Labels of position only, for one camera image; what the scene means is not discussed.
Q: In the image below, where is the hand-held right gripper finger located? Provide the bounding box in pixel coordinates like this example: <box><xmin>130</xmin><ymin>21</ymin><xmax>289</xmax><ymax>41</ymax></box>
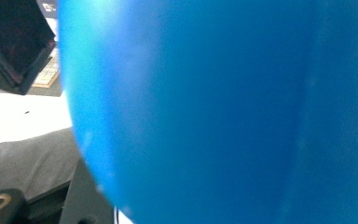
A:
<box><xmin>0</xmin><ymin>126</ymin><xmax>82</xmax><ymax>203</ymax></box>

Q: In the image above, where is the blue bottle with white cap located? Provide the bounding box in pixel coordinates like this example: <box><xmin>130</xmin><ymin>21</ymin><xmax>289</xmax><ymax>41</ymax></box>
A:
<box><xmin>57</xmin><ymin>0</ymin><xmax>358</xmax><ymax>224</ymax></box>

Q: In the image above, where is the dark panel with white label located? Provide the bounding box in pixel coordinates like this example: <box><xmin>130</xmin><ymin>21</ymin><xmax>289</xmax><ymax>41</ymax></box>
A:
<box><xmin>36</xmin><ymin>0</ymin><xmax>60</xmax><ymax>20</ymax></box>

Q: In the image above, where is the beige board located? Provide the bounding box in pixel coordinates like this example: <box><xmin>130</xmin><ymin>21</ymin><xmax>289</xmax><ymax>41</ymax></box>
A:
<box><xmin>32</xmin><ymin>48</ymin><xmax>61</xmax><ymax>90</ymax></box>

